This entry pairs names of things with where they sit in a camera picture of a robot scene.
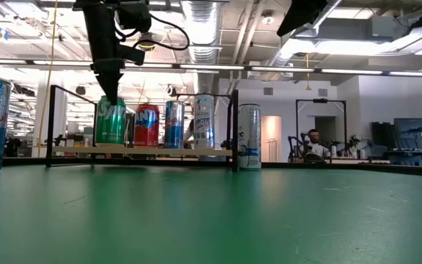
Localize black metal gantry frame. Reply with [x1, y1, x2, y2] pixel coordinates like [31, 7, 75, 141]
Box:
[295, 98, 347, 163]

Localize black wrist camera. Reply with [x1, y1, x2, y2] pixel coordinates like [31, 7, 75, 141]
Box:
[115, 0, 152, 34]

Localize black desk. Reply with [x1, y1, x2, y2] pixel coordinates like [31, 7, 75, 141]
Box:
[382, 148, 422, 168]

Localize red Fanta can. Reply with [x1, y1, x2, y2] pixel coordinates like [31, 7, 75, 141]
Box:
[133, 103, 160, 148]

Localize black monitor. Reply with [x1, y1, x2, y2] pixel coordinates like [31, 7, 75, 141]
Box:
[393, 117, 422, 152]

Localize long ceiling light strip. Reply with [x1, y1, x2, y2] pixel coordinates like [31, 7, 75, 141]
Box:
[0, 56, 422, 78]

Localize short yellow ceiling cord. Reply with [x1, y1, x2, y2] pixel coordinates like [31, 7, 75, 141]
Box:
[305, 53, 313, 92]

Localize silver ventilation duct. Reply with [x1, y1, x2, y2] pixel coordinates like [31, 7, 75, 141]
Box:
[269, 0, 347, 69]
[180, 0, 231, 95]

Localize green table mat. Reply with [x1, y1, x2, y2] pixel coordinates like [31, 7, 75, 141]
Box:
[0, 163, 422, 264]

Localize wooden shelf with black frame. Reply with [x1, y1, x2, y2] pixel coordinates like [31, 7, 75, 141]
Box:
[45, 84, 240, 173]

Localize black teleoperation robot arms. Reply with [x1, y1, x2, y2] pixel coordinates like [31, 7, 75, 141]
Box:
[287, 135, 344, 164]

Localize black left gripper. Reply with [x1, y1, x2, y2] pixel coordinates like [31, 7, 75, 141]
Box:
[73, 0, 146, 106]

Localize black hanging dome device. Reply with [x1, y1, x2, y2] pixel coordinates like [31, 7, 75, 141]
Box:
[137, 32, 157, 51]

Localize tall white Celsius can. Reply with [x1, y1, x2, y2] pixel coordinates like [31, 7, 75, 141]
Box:
[237, 103, 262, 171]
[193, 94, 216, 150]

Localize person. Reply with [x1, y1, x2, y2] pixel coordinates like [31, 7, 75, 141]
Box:
[298, 128, 332, 163]

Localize green Sprite can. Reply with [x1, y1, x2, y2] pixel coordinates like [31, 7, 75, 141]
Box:
[95, 95, 127, 146]

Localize black aluminium table frame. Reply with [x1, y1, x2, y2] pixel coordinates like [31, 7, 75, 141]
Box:
[1, 156, 422, 178]

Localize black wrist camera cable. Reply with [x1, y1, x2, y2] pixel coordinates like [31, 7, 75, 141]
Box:
[133, 12, 190, 52]

